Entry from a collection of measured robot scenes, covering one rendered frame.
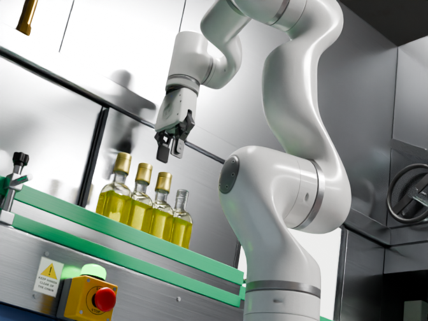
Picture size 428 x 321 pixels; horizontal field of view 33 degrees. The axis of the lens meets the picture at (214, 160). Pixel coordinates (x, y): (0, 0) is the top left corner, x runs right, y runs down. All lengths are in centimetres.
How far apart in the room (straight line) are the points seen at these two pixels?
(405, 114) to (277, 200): 159
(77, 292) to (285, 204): 38
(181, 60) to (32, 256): 69
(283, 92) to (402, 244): 130
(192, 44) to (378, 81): 107
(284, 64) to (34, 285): 57
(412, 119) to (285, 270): 159
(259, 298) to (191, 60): 79
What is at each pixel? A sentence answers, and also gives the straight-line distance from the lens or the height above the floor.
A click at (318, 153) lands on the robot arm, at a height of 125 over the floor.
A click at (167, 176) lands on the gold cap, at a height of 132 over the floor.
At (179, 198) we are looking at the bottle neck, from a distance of 166.
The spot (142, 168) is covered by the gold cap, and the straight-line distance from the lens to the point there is 161.
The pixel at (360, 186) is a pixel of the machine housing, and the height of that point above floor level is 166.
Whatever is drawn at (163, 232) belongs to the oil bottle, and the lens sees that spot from 159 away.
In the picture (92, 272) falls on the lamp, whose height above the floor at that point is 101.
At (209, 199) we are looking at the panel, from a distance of 190.
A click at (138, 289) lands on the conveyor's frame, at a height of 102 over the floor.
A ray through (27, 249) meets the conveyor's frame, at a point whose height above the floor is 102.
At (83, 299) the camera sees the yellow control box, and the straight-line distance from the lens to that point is 124.
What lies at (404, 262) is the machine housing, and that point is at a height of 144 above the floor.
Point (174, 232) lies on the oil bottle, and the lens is 161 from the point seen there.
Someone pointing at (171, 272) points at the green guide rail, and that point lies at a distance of 146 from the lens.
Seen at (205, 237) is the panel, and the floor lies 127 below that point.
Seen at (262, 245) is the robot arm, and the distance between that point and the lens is 113.
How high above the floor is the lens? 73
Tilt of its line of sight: 23 degrees up
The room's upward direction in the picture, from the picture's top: 10 degrees clockwise
